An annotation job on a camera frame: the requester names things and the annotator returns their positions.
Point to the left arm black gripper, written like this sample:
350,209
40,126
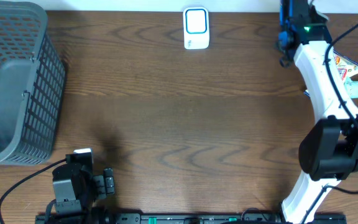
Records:
103,182

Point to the yellow snack chip bag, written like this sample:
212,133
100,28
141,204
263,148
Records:
346,67

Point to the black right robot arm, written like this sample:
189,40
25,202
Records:
328,155

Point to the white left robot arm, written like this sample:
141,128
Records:
76,189

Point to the white barcode scanner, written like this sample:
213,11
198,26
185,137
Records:
196,32

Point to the grey plastic shopping basket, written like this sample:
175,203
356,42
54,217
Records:
32,82

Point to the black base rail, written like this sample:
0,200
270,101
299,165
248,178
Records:
136,218

